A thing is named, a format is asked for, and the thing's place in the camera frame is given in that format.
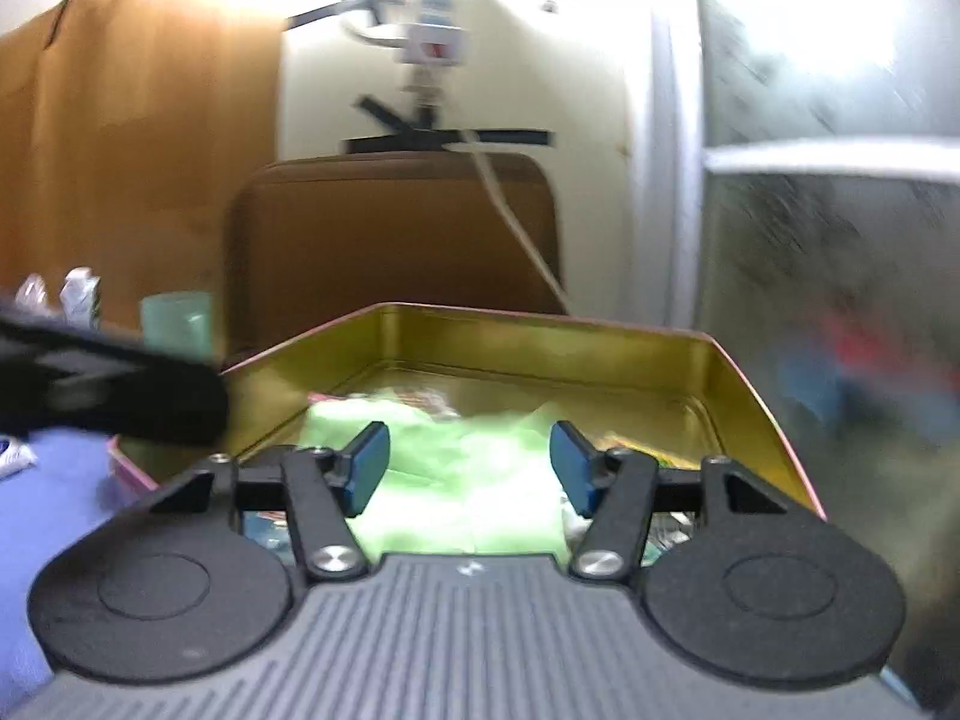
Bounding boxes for brown wooden cabinet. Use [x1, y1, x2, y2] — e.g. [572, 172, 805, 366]
[0, 0, 284, 332]

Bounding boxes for clear plastic bag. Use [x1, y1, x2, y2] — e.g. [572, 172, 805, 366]
[13, 273, 52, 314]

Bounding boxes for light green cloth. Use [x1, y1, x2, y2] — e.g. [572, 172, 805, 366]
[298, 397, 572, 557]

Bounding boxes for white cable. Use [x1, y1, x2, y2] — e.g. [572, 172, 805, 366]
[447, 136, 572, 314]

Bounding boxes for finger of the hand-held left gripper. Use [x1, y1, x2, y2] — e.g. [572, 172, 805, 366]
[0, 306, 230, 446]

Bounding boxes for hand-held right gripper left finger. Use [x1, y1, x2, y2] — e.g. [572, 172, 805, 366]
[150, 422, 392, 578]

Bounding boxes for brown chair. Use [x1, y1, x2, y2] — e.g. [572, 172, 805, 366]
[223, 152, 569, 370]

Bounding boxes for white packet with blue label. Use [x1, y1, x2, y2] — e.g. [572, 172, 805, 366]
[0, 437, 37, 478]

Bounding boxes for black tape strips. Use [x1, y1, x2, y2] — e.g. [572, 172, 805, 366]
[341, 96, 557, 156]

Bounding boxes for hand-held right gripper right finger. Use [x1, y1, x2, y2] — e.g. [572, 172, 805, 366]
[550, 422, 788, 580]

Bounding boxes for pink tin box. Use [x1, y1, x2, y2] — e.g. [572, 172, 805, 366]
[105, 302, 827, 565]

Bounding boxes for frosted glass door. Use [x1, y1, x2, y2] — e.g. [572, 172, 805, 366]
[652, 0, 960, 713]

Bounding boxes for green mug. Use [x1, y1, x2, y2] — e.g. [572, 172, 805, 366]
[140, 292, 216, 359]

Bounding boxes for white green carton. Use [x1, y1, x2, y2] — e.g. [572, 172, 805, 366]
[59, 268, 103, 329]

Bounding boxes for white hanging device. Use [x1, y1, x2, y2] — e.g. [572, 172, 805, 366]
[341, 0, 470, 110]

